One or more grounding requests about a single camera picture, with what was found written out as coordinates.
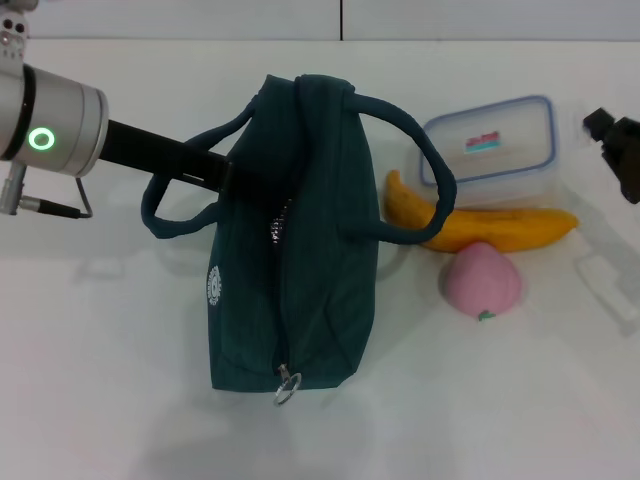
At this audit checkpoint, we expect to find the black cable with silver plug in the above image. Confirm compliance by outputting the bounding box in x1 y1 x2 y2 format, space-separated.
0 163 94 220

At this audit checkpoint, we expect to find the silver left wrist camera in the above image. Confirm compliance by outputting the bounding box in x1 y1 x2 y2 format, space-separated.
0 13 32 72

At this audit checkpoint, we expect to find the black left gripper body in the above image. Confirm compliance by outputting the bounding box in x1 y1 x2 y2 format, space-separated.
99 118 282 202

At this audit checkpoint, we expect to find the dark teal fabric bag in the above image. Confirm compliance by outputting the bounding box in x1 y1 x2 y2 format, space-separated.
141 73 459 408

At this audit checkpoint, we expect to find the yellow banana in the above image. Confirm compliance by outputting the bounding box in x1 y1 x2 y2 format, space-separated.
383 169 581 253

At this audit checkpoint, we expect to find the clear blue-rimmed lunch box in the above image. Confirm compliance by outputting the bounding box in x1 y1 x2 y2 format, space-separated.
418 94 559 210

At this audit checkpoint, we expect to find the pink peach toy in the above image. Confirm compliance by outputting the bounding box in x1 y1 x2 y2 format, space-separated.
439 242 526 324

